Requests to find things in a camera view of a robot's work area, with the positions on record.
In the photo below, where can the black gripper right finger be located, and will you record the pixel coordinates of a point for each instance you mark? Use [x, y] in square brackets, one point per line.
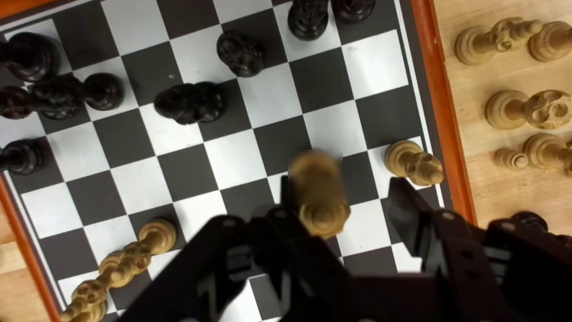
[465, 269]

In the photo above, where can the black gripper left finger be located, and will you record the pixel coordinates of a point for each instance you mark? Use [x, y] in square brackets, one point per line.
[238, 274]

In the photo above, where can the large beige chess piece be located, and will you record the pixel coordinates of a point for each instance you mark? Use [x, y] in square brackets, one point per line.
[318, 197]

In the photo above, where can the black chess bishop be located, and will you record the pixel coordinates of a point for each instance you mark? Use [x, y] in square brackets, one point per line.
[190, 102]

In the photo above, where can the tall beige chess piece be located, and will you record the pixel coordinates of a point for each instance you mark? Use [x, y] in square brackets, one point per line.
[127, 261]

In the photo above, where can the beige chess pawn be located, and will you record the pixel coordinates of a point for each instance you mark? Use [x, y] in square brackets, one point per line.
[511, 158]

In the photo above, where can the beige crowned chess piece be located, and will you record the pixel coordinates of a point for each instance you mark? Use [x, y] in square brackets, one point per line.
[524, 109]

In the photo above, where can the black chess piece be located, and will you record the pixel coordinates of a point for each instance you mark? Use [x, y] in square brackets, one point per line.
[354, 9]
[306, 18]
[13, 102]
[241, 54]
[23, 156]
[77, 93]
[29, 56]

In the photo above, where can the chessboard with red frame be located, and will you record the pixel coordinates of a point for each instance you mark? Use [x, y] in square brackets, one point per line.
[238, 154]

